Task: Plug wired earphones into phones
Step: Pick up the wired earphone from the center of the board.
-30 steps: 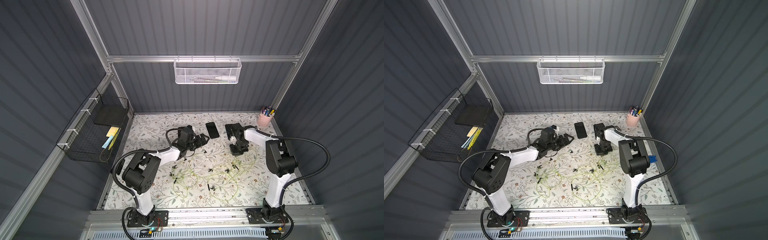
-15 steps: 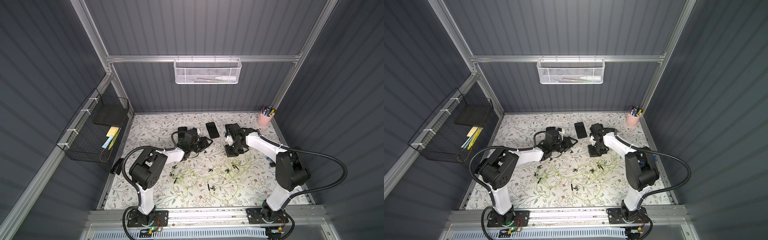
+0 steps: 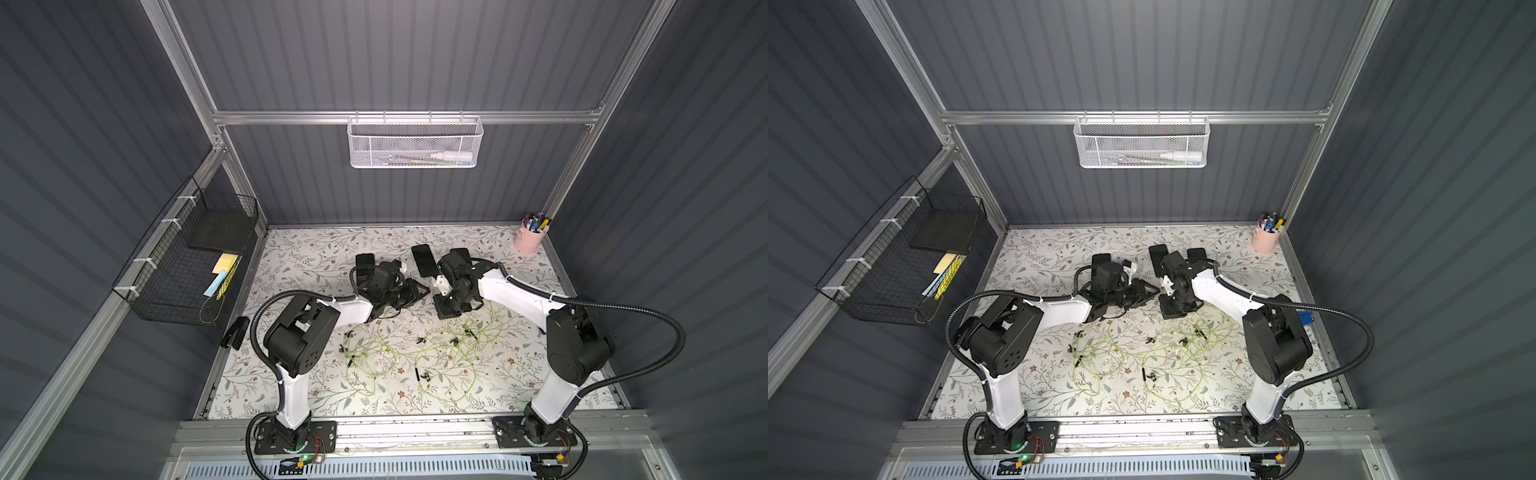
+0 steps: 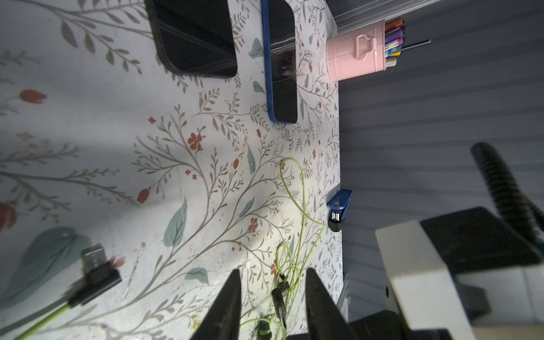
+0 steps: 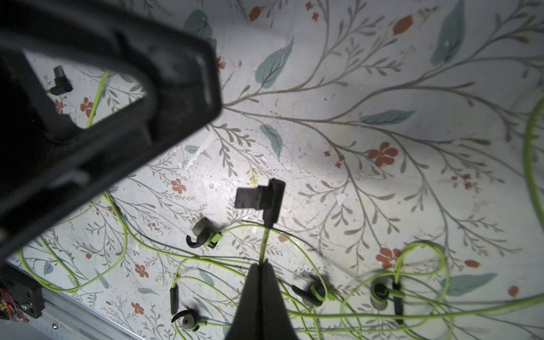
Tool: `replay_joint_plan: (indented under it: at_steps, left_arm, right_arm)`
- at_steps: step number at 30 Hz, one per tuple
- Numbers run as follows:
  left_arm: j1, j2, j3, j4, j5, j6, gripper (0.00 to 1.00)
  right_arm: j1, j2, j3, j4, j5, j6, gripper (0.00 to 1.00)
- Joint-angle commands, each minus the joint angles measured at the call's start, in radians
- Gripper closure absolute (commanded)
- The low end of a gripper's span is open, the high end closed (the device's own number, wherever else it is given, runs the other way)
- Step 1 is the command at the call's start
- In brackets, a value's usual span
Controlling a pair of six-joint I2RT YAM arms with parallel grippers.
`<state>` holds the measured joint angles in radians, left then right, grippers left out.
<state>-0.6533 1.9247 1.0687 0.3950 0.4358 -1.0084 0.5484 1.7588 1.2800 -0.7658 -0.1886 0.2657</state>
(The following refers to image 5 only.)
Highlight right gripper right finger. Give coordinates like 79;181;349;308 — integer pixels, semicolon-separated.
262;261;298;340

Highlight floral table mat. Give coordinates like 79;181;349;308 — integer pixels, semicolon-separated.
9;1;543;339

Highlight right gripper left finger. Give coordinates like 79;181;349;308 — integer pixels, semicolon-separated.
225;264;264;340

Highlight green wired earphones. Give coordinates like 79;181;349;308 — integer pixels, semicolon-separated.
16;67;544;340

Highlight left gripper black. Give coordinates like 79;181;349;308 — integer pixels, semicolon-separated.
1;1;222;258

